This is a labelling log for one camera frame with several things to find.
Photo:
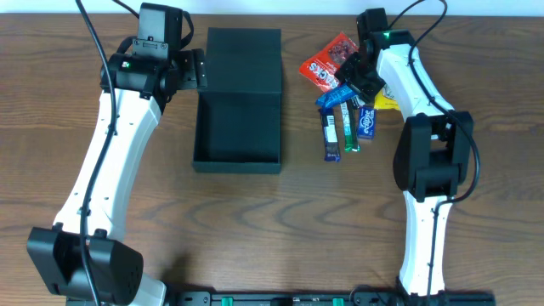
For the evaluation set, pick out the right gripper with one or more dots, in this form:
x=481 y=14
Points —
x=359 y=76

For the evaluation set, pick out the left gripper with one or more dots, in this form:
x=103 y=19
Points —
x=192 y=69

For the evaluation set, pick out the blue snack bar wrapper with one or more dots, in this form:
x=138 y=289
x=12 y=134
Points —
x=335 y=96

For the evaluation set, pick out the red Hacks candy bag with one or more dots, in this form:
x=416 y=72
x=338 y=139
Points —
x=320 y=69

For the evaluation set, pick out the green snack bar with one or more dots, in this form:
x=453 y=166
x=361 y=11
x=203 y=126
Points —
x=351 y=142

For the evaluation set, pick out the black gift box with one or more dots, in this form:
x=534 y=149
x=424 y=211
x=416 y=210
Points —
x=238 y=123

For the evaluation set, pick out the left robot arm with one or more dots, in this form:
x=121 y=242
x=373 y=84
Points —
x=82 y=256

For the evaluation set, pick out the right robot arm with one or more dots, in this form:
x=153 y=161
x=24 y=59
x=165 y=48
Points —
x=432 y=156

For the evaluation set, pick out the blue Eclipse gum pack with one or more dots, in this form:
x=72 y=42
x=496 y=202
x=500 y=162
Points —
x=367 y=123

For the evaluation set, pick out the yellow nut snack bag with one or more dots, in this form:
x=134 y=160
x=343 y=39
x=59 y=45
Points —
x=385 y=100

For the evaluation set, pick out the dark blue chocolate bar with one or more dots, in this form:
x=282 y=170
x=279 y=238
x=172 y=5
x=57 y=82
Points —
x=332 y=152

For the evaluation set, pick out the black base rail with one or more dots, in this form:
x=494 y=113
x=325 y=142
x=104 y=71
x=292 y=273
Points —
x=366 y=297

